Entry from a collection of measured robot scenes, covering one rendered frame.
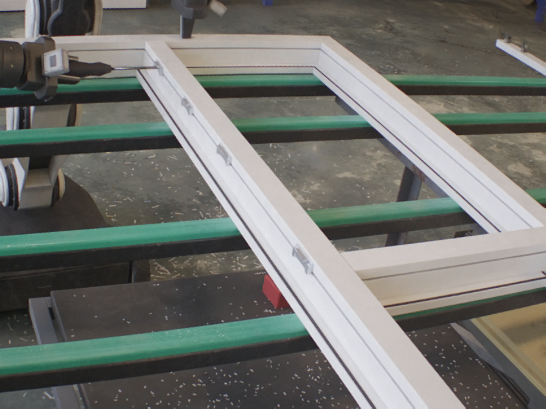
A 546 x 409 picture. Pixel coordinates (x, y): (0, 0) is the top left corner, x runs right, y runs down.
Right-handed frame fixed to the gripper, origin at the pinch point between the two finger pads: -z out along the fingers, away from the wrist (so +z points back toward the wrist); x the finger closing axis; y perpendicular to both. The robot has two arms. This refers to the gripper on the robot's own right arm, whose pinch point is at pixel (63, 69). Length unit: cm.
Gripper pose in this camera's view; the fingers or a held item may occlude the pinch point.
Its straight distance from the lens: 156.0
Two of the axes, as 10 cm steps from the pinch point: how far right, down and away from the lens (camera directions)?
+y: -6.7, 2.1, 7.1
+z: -7.3, -0.1, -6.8
